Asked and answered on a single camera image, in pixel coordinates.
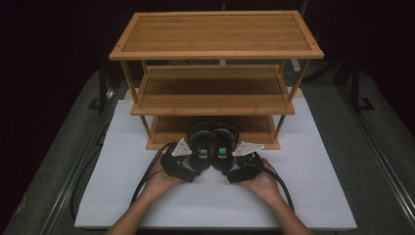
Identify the black metal stand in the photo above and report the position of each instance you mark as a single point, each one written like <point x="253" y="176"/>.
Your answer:
<point x="102" y="88"/>
<point x="357" y="88"/>

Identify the metal table rail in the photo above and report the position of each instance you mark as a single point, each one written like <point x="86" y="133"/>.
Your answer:
<point x="381" y="156"/>
<point x="70" y="182"/>

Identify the three-tier wooden shelf rack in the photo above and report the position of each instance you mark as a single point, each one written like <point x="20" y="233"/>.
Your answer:
<point x="215" y="32"/>

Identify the white foam board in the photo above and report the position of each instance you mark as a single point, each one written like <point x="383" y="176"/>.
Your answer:
<point x="208" y="202"/>

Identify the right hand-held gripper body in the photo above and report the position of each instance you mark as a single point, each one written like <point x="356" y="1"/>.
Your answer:
<point x="249" y="166"/>

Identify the black green sandal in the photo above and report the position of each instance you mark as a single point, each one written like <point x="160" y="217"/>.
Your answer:
<point x="223" y="140"/>
<point x="200" y="143"/>

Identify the person's left hand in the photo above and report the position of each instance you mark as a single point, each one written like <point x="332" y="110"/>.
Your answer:
<point x="160" y="182"/>

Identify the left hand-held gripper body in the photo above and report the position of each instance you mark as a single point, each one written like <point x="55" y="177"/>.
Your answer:
<point x="174" y="164"/>

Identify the person's right hand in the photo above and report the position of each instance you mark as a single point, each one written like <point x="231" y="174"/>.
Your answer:
<point x="262" y="186"/>

